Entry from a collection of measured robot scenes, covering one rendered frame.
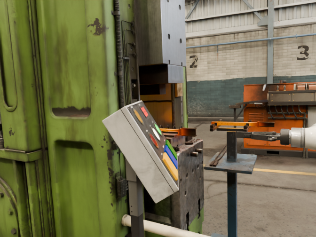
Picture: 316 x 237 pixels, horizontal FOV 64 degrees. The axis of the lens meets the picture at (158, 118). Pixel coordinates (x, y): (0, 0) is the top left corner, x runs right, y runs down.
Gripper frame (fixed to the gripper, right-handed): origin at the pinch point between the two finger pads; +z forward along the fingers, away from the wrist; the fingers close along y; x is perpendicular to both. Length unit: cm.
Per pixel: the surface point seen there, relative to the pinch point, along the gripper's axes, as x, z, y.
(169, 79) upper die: 29.1, 34.9, -10.4
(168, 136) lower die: -1.5, 38.5, -7.8
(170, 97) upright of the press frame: 19, 51, 23
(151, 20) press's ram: 58, 40, -17
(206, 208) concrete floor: -100, 57, 109
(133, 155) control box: 7, 17, -73
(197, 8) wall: 292, 283, 737
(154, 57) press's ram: 40, 40, -17
